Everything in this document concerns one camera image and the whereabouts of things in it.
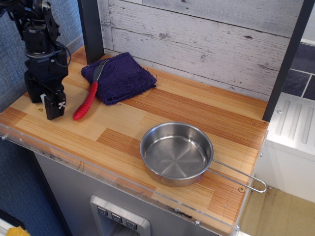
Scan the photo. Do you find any pale blue cube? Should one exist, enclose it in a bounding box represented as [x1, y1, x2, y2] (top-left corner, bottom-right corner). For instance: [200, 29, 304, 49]
[40, 93, 46, 105]

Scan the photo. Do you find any purple folded towel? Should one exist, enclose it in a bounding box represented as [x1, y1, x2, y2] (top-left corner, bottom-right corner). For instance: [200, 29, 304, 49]
[96, 52, 157, 105]

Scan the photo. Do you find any silver dispenser button panel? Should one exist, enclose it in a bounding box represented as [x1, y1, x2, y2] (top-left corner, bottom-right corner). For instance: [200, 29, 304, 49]
[90, 195, 151, 236]

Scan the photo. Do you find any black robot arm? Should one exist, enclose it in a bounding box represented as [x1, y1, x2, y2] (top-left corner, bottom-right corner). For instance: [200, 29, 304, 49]
[0, 0, 71, 120]

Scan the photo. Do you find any yellow object at corner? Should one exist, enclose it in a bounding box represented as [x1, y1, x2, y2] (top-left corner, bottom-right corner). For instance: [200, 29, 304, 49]
[6, 227, 30, 236]

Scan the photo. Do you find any white ribbed side cabinet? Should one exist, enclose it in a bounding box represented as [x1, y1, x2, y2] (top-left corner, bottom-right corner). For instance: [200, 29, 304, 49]
[255, 93, 315, 202]

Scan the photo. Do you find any clear acrylic edge guard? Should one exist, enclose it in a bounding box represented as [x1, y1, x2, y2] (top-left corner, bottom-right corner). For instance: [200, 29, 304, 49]
[0, 123, 269, 234]

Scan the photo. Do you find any red handled fork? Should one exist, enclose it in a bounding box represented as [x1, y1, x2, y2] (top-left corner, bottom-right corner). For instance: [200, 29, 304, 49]
[73, 59, 109, 120]

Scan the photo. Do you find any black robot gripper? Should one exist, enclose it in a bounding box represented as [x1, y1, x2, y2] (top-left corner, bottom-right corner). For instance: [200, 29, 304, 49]
[24, 48, 68, 120]

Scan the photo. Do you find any dark right frame post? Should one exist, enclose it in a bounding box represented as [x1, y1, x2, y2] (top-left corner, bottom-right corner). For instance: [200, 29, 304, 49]
[262, 0, 315, 122]

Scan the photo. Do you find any stainless steel pan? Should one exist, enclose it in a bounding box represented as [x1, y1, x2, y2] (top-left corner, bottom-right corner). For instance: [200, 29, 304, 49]
[139, 121, 256, 187]

